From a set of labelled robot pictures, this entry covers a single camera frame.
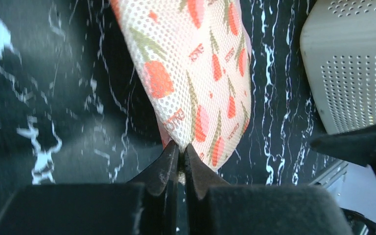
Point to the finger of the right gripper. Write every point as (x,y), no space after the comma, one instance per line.
(357,147)

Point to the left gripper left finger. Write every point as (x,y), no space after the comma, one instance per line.
(158,210)

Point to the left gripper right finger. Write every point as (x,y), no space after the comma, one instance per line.
(198,179)

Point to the strawberry print mesh laundry bag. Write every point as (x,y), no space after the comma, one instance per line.
(193,60)

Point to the cream perforated laundry basket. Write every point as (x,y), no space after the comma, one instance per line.
(338,46)

